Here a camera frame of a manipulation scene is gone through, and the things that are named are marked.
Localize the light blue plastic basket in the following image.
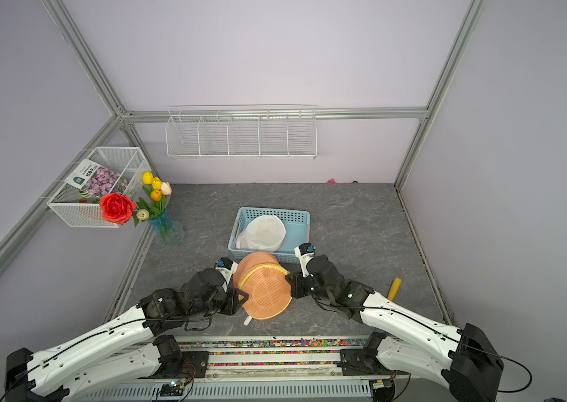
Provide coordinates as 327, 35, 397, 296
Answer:
228, 207, 310, 264

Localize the white mesh laundry bag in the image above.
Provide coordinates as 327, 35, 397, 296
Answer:
236, 214, 287, 252

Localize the tulip bouquet in vase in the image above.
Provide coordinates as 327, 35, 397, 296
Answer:
133, 171, 186, 246

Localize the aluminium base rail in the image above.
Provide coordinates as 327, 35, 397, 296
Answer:
54, 335, 498, 402

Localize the purple flower packet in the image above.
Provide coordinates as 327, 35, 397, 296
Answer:
64, 159, 130, 199

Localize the long white wire shelf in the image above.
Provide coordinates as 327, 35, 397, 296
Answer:
165, 104, 318, 159

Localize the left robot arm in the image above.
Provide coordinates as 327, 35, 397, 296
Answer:
1, 258, 247, 401

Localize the red artificial rose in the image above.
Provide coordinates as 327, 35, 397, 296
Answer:
99, 193, 138, 225

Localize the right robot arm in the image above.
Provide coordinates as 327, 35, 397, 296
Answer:
286, 244, 508, 401

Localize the white wire corner basket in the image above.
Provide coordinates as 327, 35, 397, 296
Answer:
47, 147, 150, 229

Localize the orange mesh laundry bag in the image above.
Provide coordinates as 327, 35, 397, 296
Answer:
233, 251, 293, 326

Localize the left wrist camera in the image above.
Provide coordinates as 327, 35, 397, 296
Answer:
215, 257, 238, 286

